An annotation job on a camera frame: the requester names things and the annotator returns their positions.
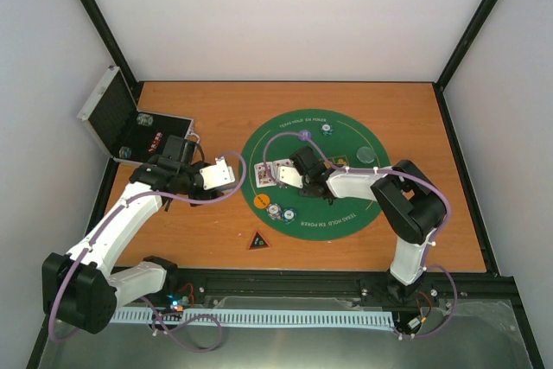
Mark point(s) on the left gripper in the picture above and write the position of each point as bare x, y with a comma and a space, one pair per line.
212, 194

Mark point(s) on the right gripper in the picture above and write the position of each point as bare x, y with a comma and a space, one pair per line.
306, 194

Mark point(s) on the blue green poker chip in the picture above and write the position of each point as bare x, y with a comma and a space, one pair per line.
289, 215

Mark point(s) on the white purple poker chip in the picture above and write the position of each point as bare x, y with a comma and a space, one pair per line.
274, 211

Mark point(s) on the blue big blind button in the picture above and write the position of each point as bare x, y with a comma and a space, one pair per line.
304, 135

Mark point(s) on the king of diamonds card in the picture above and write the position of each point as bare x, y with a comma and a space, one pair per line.
264, 174

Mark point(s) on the orange small blind button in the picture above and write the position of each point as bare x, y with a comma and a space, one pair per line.
261, 201

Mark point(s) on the teal poker chip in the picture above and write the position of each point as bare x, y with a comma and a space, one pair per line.
327, 130

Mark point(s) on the red black triangular all-in marker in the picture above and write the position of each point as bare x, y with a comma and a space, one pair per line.
258, 241

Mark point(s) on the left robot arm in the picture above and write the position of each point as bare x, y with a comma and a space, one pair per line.
81, 288

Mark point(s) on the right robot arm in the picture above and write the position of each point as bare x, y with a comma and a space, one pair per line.
415, 209

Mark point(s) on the round green poker mat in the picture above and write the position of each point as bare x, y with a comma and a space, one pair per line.
316, 219

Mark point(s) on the red black card box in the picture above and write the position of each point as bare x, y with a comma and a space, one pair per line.
155, 142

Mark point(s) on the near poker chip stack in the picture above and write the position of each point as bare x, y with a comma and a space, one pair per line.
124, 152

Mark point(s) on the poker chip stack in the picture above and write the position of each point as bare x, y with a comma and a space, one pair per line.
124, 152
145, 119

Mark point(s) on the far poker chip stack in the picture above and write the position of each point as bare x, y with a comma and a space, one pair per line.
145, 119

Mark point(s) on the aluminium poker chip case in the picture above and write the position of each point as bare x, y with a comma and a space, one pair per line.
110, 116

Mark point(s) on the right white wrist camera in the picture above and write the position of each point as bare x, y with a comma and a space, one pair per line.
291, 177

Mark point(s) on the light blue cable duct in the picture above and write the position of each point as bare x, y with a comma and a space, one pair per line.
264, 318

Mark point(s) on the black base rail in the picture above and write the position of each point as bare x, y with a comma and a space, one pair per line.
369, 289

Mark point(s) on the left black frame post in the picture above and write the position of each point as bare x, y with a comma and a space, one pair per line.
103, 29

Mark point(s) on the black frame post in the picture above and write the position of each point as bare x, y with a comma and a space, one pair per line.
476, 23
103, 29

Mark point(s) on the right black frame post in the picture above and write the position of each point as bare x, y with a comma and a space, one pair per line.
476, 23

